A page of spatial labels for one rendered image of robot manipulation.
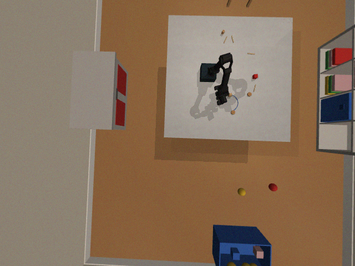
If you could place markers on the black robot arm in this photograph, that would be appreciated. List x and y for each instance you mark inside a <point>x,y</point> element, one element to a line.
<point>223,89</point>

